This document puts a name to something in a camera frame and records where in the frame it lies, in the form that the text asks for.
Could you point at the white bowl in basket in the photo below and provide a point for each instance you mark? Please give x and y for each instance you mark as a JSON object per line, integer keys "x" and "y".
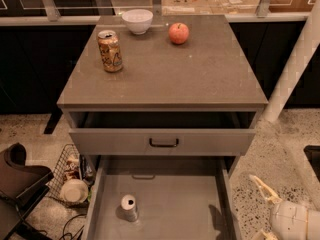
{"x": 74, "y": 191}

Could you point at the grey middle drawer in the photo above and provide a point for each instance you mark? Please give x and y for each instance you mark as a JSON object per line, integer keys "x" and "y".
{"x": 178, "y": 198}

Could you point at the black object at right edge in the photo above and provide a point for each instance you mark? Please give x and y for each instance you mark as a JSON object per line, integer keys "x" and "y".
{"x": 312, "y": 153}

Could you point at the silver redbull can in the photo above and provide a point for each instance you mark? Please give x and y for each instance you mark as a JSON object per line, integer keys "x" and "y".
{"x": 129, "y": 207}

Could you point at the black wire basket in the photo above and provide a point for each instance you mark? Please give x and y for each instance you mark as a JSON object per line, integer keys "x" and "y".
{"x": 55, "y": 185}

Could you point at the black chair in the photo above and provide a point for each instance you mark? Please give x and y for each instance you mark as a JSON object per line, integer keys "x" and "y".
{"x": 22, "y": 187}

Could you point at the red apple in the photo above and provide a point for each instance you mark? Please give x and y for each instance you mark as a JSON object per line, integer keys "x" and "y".
{"x": 178, "y": 33}

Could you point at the white diagonal post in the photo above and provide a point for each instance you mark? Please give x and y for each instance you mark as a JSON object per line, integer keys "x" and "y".
{"x": 304, "y": 48}

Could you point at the grey top drawer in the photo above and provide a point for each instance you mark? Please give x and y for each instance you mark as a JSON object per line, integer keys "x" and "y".
{"x": 164, "y": 133}

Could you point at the grey drawer cabinet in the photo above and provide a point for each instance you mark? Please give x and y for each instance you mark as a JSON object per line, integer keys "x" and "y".
{"x": 208, "y": 73}

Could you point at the grey drawer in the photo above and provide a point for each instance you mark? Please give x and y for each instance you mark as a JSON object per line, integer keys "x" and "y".
{"x": 164, "y": 133}
{"x": 178, "y": 198}

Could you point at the brown soda can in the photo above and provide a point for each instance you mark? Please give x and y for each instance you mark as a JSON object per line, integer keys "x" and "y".
{"x": 109, "y": 48}

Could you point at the brown snack bag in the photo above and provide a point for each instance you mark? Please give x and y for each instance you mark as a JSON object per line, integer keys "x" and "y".
{"x": 71, "y": 169}

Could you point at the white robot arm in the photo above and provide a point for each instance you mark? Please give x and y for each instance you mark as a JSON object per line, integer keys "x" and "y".
{"x": 313, "y": 223}

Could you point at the white ceramic bowl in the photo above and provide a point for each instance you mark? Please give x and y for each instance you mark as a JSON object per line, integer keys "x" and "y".
{"x": 138, "y": 21}

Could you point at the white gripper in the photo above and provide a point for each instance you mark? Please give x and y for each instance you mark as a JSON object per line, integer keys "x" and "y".
{"x": 288, "y": 218}

